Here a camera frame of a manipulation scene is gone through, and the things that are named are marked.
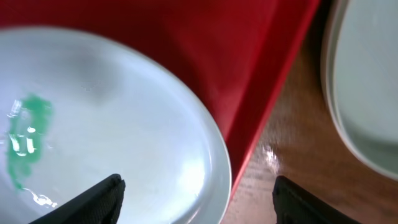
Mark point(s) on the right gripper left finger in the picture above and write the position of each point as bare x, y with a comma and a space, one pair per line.
101, 204

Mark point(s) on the white plate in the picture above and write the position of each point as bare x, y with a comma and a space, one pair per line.
329, 93

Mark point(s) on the light blue plate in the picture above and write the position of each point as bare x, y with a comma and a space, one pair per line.
77, 108

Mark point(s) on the red plastic tray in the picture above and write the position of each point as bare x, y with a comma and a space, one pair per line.
234, 54

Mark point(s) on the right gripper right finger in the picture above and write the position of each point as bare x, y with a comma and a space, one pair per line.
295, 205

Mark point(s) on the mint green plate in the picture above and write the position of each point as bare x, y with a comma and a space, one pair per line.
367, 81

